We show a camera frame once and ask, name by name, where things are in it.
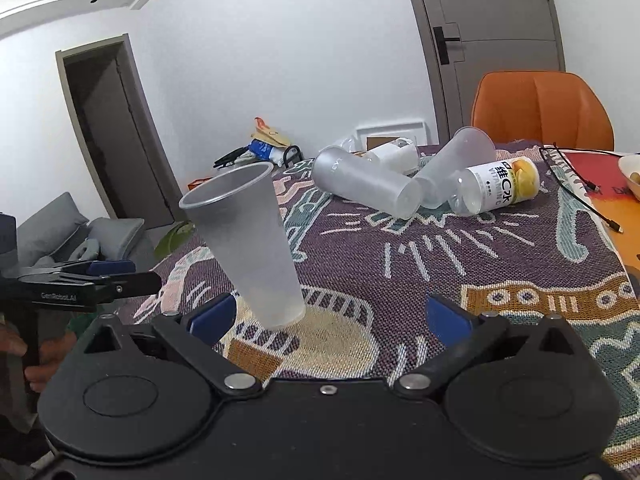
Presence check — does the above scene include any person's left hand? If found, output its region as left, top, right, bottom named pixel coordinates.
left=0, top=325, right=79, bottom=395

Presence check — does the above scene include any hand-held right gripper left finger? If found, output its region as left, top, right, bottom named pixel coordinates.
left=80, top=293, right=264, bottom=396

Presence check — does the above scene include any frosted clear plastic cup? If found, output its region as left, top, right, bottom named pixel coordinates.
left=312, top=145, right=423, bottom=220
left=179, top=161, right=307, bottom=331
left=414, top=126, right=497, bottom=209

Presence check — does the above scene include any cream bowl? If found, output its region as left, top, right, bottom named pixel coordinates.
left=618, top=153, right=640, bottom=189

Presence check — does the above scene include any white picture frame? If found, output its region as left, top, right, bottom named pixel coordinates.
left=354, top=119, right=429, bottom=154

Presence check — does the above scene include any patterned woven blanket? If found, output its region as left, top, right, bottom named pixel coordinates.
left=131, top=141, right=640, bottom=472

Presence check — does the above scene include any grey door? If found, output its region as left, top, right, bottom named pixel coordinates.
left=409, top=0, right=567, bottom=147

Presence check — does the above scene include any red and orange mat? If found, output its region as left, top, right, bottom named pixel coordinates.
left=544, top=149, right=640, bottom=267

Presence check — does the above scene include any black cable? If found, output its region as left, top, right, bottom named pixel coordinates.
left=538, top=145, right=640, bottom=234

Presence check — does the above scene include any pile of bags on floor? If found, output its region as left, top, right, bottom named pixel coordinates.
left=214, top=145, right=302, bottom=170

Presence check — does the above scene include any black door handle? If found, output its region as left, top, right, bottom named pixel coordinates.
left=432, top=23, right=462, bottom=65

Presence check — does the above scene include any white paper cup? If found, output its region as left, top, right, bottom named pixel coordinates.
left=369, top=137, right=419, bottom=174

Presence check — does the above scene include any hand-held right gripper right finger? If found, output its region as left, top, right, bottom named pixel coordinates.
left=393, top=293, right=584, bottom=402

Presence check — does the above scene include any clear bottle with yellow label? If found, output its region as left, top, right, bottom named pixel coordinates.
left=447, top=156, right=541, bottom=217

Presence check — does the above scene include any orange chair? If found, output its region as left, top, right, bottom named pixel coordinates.
left=470, top=70, right=615, bottom=152

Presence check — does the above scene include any grey sofa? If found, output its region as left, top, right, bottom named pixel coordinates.
left=15, top=191, right=151, bottom=269

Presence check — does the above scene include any green plastic item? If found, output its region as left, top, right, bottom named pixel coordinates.
left=153, top=220, right=194, bottom=262

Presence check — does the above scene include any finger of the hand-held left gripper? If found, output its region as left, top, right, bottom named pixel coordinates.
left=17, top=259, right=137, bottom=282
left=94, top=271, right=164, bottom=304

